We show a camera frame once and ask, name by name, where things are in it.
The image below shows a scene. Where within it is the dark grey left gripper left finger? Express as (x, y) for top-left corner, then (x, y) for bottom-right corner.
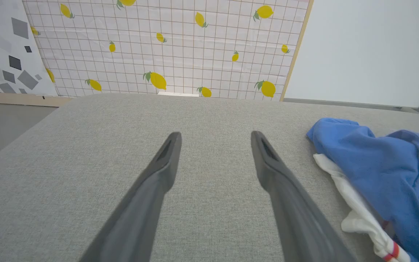
(80, 131), (182, 262)

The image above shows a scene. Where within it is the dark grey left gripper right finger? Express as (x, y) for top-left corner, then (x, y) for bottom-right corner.
(251, 131), (358, 262)

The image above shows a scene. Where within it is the blue and white sports garment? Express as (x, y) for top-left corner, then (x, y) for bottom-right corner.
(306, 117), (419, 262)

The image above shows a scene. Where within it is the white box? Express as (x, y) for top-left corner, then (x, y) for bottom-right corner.
(157, 91), (199, 97)

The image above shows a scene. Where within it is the lemon print grid partition screen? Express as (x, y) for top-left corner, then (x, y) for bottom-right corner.
(22, 0), (314, 102)

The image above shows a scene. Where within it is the light wooden base rail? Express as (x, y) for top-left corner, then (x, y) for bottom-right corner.
(0, 92), (74, 108)

